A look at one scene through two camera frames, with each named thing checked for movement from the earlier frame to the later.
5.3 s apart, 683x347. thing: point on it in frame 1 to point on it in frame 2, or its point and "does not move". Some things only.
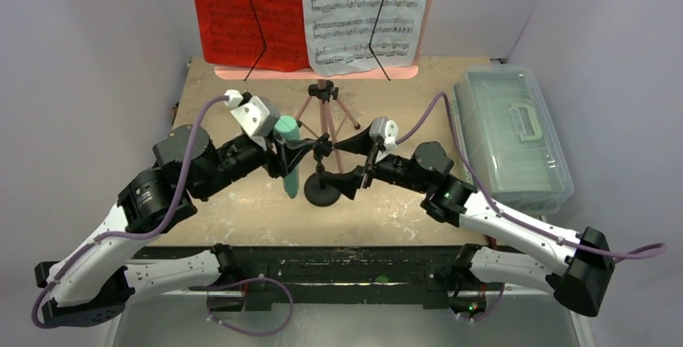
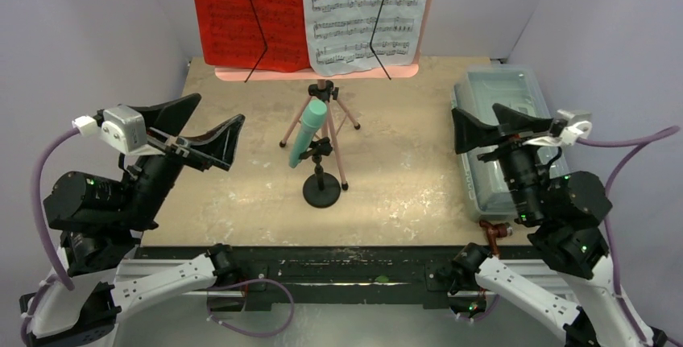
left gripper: [291, 151] to [218, 146]
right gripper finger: [361, 144] to [511, 121]
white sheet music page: [341, 0] does not move
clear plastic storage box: [511, 139] does not move
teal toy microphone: [289, 126] to [314, 111]
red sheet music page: [228, 28] does not move
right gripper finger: [346, 183] to [471, 134]
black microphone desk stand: [313, 191] does not move
